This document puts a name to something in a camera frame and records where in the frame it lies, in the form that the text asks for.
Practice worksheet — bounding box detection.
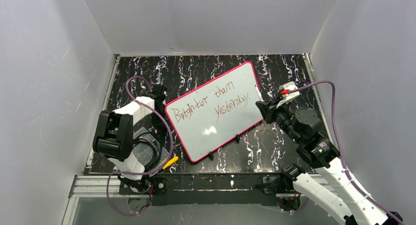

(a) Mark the white marker pen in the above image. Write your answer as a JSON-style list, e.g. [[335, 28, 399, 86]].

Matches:
[[256, 86, 263, 101]]

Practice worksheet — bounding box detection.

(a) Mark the pink framed whiteboard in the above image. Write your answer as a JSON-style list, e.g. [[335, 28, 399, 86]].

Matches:
[[165, 61, 263, 163]]

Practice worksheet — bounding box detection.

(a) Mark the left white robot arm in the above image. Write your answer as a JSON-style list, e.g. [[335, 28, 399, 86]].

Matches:
[[92, 84, 167, 182]]

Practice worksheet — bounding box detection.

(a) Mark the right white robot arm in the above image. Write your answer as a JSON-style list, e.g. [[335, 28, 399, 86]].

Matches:
[[256, 100, 403, 225]]

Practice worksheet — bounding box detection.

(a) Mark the clear plastic parts box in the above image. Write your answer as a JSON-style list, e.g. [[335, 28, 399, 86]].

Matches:
[[132, 127, 168, 172]]

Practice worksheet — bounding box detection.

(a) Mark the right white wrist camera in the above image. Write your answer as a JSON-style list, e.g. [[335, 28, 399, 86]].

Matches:
[[277, 81, 300, 107]]

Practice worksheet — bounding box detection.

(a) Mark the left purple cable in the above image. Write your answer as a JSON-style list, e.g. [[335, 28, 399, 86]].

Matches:
[[106, 76, 174, 217]]

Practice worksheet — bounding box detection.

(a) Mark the purple cable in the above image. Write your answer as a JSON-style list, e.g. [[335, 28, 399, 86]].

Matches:
[[106, 76, 174, 217], [286, 80, 405, 225]]

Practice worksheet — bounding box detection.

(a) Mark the coiled black cable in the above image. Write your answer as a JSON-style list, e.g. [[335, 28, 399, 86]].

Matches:
[[131, 136, 164, 172]]

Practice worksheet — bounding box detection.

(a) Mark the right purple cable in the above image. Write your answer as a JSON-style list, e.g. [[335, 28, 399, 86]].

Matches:
[[286, 80, 405, 225]]

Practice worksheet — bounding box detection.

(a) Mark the yellow handled tool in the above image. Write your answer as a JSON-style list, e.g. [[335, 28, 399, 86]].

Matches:
[[162, 156, 179, 171]]

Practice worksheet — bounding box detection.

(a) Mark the aluminium frame rail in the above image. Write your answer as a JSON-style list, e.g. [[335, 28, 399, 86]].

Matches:
[[68, 174, 362, 198]]

